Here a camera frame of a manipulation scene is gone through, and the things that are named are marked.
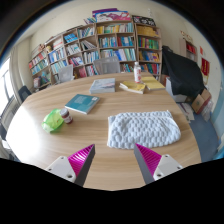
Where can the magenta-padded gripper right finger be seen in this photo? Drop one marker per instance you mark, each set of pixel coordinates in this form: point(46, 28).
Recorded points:
point(165, 164)

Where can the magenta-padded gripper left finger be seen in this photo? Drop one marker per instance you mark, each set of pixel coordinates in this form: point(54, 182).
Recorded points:
point(61, 165)

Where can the white waffle-textured towel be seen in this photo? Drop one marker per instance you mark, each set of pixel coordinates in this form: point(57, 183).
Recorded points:
point(143, 129)

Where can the green plastic bag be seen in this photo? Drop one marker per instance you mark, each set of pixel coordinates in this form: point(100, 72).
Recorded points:
point(51, 121)

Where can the small jar with red label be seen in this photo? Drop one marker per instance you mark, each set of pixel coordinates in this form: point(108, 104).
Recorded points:
point(67, 116)

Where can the scattered paper sheets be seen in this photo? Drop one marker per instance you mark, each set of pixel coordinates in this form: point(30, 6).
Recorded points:
point(188, 111)

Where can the teal book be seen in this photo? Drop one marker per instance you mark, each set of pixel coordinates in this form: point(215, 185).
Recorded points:
point(81, 103)

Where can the white box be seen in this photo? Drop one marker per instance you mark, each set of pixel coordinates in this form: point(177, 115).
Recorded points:
point(175, 95)

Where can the brown cardboard box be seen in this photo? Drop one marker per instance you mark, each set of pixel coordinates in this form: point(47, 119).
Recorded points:
point(201, 101)

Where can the dark office chair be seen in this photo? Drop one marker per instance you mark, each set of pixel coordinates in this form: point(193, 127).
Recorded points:
point(24, 93)

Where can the thin yellow book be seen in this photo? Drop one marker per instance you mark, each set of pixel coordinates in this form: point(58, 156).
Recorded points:
point(152, 83)

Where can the thick yellow book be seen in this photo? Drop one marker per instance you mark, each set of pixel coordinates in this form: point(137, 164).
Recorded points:
point(132, 87)

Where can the grey book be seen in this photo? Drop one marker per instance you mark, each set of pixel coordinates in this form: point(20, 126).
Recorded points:
point(102, 85)

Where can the narrow grey mesh chair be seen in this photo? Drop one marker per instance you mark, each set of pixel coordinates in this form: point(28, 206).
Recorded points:
point(65, 73)

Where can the clear bottle with red label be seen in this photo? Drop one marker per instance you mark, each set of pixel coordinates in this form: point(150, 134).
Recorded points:
point(137, 73)

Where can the wide grey mesh chair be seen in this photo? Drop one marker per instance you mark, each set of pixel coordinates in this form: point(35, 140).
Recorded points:
point(106, 65)

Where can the wooden bookshelf unit with books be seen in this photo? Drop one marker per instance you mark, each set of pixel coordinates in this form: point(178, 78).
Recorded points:
point(110, 40)

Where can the red wall hanging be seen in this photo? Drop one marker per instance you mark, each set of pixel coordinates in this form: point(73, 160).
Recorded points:
point(205, 66)

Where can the small wooden wall shelf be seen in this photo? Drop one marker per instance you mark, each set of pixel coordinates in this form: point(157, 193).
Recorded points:
point(189, 48)

